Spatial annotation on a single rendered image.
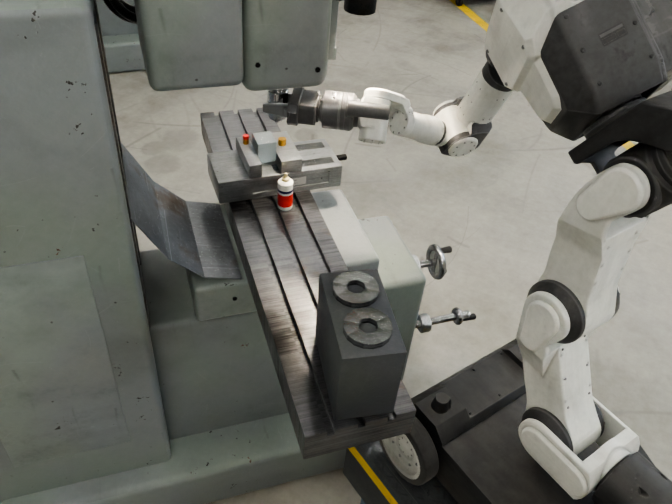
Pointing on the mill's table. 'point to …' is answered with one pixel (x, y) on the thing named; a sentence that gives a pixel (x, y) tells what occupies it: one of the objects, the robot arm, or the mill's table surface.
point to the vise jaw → (287, 155)
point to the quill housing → (285, 43)
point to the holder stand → (358, 344)
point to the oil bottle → (285, 193)
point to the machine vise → (256, 183)
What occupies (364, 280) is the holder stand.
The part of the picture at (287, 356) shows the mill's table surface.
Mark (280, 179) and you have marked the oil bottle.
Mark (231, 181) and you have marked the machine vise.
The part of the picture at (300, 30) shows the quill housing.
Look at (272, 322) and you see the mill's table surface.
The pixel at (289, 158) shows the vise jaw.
